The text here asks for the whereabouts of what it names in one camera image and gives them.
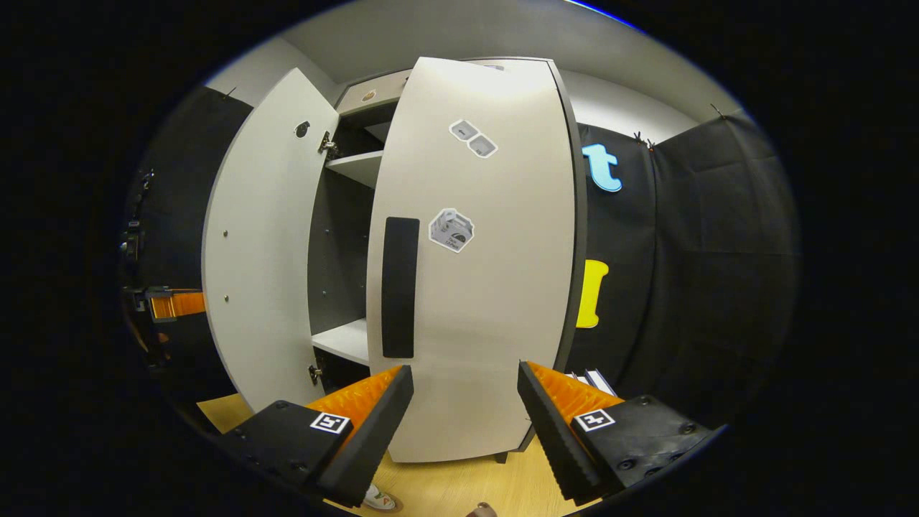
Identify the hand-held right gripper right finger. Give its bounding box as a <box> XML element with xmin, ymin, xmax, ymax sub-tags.
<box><xmin>517</xmin><ymin>361</ymin><xmax>726</xmax><ymax>506</ymax></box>

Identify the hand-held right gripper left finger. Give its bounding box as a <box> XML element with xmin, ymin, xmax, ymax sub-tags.
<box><xmin>223</xmin><ymin>365</ymin><xmax>415</xmax><ymax>508</ymax></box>

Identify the white bottle with green label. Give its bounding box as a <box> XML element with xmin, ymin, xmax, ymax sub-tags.
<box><xmin>363</xmin><ymin>485</ymin><xmax>400</xmax><ymax>513</ymax></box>

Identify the white cabinet door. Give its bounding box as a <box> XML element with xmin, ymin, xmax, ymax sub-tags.
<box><xmin>202</xmin><ymin>68</ymin><xmax>340</xmax><ymax>414</ymax></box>
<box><xmin>366</xmin><ymin>56</ymin><xmax>588</xmax><ymax>464</ymax></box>

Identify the white and grey cabinet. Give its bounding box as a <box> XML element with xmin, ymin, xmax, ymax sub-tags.
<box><xmin>309</xmin><ymin>68</ymin><xmax>591</xmax><ymax>465</ymax></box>

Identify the white cabinet shelf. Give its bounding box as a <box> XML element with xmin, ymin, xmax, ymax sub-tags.
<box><xmin>312</xmin><ymin>318</ymin><xmax>371</xmax><ymax>366</ymax></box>
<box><xmin>325</xmin><ymin>150</ymin><xmax>385</xmax><ymax>190</ymax></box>

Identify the white striped object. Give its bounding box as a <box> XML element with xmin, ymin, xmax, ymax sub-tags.
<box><xmin>564</xmin><ymin>368</ymin><xmax>619</xmax><ymax>400</ymax></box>

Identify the black backdrop cloth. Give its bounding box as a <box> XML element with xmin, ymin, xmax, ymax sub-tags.
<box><xmin>135</xmin><ymin>86</ymin><xmax>254</xmax><ymax>403</ymax></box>
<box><xmin>556</xmin><ymin>113</ymin><xmax>802</xmax><ymax>432</ymax></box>

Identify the black door handle strip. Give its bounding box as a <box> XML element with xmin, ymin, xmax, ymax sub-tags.
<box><xmin>381</xmin><ymin>217</ymin><xmax>421</xmax><ymax>359</ymax></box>

